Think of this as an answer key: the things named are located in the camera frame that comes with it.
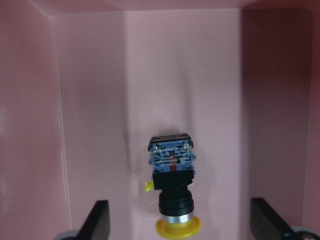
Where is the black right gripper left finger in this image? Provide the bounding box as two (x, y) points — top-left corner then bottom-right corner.
(76, 200), (111, 240)

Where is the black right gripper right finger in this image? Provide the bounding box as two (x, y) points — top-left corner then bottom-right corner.
(250, 197), (300, 240)

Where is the yellow push button switch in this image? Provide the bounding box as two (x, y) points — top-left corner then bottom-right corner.
(145, 133), (202, 240)

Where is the pink plastic bin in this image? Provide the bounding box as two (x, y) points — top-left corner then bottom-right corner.
(0, 0), (320, 240)

